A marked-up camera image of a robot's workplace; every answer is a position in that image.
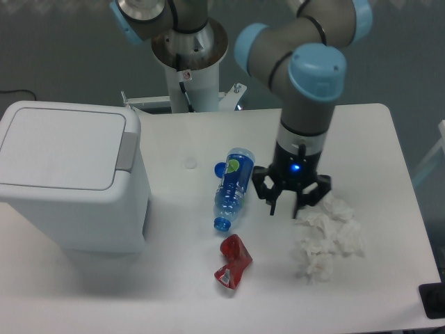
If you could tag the blue plastic water bottle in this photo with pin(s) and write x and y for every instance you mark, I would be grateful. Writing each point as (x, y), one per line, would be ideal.
(230, 194)

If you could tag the blue bottle cap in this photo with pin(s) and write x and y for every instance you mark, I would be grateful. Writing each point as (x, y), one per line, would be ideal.
(219, 169)

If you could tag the white metal mounting bracket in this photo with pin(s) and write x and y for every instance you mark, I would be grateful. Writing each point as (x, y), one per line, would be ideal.
(204, 100)

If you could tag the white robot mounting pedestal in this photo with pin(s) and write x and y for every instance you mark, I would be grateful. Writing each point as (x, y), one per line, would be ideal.
(191, 60)

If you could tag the white frame at right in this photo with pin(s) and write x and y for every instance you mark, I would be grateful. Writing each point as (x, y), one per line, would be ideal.
(431, 160)

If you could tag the white push-top trash can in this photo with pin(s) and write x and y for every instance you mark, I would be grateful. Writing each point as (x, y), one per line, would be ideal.
(76, 172)

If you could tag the crushed red soda can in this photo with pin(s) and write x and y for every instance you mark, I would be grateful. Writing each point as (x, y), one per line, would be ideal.
(237, 260)

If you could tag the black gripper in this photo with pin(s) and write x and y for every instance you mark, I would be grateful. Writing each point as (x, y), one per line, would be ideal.
(291, 172)

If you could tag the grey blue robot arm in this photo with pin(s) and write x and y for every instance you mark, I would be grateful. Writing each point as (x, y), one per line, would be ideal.
(301, 63)

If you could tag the black device at edge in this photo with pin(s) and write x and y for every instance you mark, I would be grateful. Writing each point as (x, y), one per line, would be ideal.
(432, 298)

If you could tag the crumpled white tissue paper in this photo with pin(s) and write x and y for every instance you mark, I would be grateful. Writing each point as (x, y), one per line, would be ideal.
(326, 232)

